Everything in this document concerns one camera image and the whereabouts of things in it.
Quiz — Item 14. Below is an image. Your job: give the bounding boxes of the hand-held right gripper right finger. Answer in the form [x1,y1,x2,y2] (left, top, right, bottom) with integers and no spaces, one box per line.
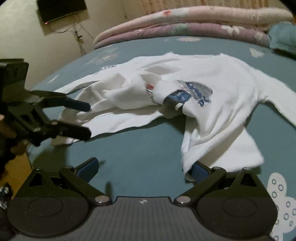
[173,162,270,205]

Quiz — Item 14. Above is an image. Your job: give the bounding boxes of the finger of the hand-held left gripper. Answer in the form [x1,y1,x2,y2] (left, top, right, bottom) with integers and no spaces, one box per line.
[30,90,91,112]
[33,119,92,145]

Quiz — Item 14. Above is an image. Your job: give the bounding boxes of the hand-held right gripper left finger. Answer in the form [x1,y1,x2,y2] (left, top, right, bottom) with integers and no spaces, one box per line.
[21,157,112,206]

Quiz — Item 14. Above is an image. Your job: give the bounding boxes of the white long-sleeve printed shirt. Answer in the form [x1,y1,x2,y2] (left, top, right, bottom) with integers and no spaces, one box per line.
[50,52,296,183]

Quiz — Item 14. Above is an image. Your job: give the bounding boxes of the person's left hand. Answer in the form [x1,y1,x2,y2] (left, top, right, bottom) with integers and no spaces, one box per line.
[0,115,28,158]

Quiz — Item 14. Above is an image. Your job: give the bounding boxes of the black white patterned object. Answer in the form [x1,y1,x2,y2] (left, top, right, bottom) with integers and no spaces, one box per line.
[0,184,11,210]

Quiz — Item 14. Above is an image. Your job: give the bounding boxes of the purple floral quilt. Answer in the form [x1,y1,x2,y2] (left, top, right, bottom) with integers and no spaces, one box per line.
[95,22,271,49]

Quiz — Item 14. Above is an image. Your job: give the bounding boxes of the patterned window curtain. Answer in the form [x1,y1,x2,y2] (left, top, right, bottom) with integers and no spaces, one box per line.
[139,0,269,14]

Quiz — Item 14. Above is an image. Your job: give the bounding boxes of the pink floral quilt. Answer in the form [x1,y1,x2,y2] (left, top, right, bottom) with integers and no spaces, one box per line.
[94,6,294,45]

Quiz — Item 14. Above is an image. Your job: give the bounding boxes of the teal pillow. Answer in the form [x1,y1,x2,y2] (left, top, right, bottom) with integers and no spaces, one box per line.
[268,21,296,56]

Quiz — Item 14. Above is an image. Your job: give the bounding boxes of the black wall cables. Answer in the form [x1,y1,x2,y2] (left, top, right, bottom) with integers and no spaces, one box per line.
[50,22,86,56]

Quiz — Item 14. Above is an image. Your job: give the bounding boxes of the black wall television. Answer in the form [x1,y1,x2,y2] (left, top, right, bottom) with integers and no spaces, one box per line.
[36,0,88,24]

